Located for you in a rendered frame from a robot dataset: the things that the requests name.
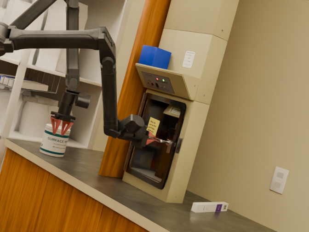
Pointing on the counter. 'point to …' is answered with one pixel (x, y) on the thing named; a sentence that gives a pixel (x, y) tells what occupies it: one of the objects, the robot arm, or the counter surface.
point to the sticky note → (153, 125)
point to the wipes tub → (54, 142)
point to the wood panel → (134, 83)
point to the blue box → (155, 57)
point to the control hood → (179, 84)
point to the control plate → (151, 78)
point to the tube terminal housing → (200, 118)
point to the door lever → (160, 140)
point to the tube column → (202, 16)
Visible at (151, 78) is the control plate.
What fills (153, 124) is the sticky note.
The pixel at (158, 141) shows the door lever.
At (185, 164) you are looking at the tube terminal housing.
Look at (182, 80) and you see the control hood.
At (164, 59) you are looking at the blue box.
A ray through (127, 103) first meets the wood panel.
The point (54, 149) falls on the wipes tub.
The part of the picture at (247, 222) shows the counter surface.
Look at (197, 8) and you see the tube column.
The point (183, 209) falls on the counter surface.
